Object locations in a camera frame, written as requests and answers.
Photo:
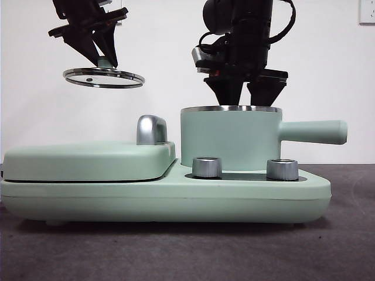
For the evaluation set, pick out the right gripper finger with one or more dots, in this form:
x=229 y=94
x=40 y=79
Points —
x=263 y=92
x=228 y=90

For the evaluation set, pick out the mint green griddle lid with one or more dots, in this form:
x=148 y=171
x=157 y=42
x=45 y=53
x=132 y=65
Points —
x=73 y=161

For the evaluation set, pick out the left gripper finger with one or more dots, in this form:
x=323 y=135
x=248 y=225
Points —
x=82 y=45
x=108 y=41

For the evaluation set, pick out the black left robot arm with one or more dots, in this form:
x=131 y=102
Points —
x=76 y=6

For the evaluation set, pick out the glass pot lid green knob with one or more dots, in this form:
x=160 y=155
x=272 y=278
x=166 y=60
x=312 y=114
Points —
x=105 y=62

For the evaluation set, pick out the pale grey right camera box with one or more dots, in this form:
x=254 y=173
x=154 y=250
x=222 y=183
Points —
x=200 y=60

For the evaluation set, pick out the silver control knob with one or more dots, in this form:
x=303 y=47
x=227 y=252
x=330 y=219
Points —
x=207 y=168
x=282 y=169

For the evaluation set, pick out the mint green breakfast machine base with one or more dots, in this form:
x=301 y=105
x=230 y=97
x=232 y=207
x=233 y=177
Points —
x=175 y=199

